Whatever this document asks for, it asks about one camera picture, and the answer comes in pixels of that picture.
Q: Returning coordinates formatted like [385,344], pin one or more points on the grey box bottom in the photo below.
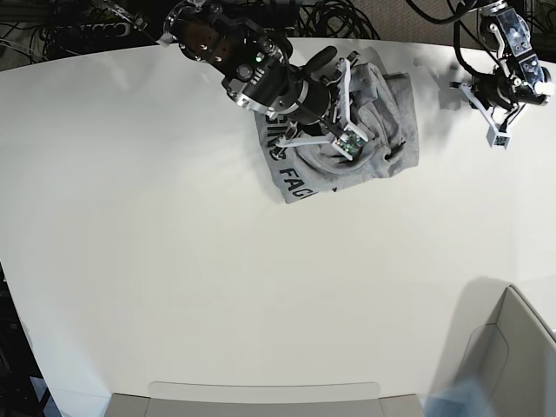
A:
[181,399]

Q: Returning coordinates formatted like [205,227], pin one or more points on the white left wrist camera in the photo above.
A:
[497,138]

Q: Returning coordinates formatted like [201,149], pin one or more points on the grey T-shirt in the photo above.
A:
[383,107]

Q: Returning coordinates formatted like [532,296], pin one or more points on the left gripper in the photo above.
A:
[502,100]

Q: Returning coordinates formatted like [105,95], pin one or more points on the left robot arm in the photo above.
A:
[506,38]

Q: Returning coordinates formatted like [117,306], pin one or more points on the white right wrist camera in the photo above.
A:
[349,145]

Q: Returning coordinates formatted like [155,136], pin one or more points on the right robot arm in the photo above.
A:
[258,76]

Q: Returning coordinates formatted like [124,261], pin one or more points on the grey box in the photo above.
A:
[508,367]
[181,399]

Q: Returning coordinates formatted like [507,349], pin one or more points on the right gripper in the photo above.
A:
[317,109]

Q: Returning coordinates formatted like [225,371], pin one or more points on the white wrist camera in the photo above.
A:
[497,138]
[349,145]

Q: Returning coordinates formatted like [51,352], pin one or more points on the grey box right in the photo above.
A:
[508,367]

